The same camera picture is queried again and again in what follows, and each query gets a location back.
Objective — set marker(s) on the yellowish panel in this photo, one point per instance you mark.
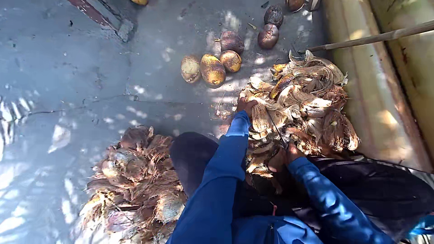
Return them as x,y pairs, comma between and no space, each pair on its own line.
366,88

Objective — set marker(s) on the person's left forearm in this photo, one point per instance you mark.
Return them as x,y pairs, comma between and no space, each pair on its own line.
220,162

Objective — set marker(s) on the person's legs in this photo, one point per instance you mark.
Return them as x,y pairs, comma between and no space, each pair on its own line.
376,189

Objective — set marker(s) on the reddish brown coconut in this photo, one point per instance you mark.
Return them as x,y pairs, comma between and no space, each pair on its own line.
268,36

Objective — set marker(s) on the pale yellow coconut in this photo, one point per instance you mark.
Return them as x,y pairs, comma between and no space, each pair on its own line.
190,69

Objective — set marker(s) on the yellow brown-spotted oval coconut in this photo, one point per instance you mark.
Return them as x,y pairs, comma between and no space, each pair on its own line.
212,70

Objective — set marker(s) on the pale fibrous coconut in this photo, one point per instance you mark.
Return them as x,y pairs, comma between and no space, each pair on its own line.
263,117

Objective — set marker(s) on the person's right hand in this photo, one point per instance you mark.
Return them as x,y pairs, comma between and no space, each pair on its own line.
293,154

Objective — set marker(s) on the bamboo pole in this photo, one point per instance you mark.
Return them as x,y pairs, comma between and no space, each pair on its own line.
373,38

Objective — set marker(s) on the dark brown coconut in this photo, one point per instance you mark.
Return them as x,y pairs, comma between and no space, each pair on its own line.
273,16

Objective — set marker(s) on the person's right forearm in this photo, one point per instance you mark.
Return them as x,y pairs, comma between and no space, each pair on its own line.
334,206

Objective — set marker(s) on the person's left hand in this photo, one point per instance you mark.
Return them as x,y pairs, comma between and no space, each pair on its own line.
246,107

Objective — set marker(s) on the heap of brown husked coconuts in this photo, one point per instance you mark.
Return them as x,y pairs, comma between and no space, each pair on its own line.
142,183

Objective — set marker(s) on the bright blue cloth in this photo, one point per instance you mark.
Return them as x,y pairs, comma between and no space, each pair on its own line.
422,227

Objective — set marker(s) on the pile of coconut husks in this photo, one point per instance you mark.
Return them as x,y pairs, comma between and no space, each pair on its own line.
315,101

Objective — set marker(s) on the post with peeling red paint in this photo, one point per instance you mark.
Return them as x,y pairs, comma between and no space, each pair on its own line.
101,15

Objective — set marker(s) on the brown coconut with stem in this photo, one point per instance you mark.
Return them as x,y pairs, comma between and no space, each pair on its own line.
232,42

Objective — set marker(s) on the person's body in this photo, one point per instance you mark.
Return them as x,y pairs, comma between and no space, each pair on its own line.
271,232

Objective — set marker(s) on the person's right fingers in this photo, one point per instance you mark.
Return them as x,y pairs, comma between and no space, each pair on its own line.
290,146

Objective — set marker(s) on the round yellow-brown coconut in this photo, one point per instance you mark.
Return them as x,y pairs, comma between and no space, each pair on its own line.
231,61

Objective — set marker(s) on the brown wooden beam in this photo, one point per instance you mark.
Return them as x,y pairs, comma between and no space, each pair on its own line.
396,91

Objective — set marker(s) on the dark knife with thin blade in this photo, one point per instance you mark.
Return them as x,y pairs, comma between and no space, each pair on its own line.
276,128

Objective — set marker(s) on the person's left fingers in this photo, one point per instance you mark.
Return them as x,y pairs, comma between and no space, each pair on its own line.
252,102

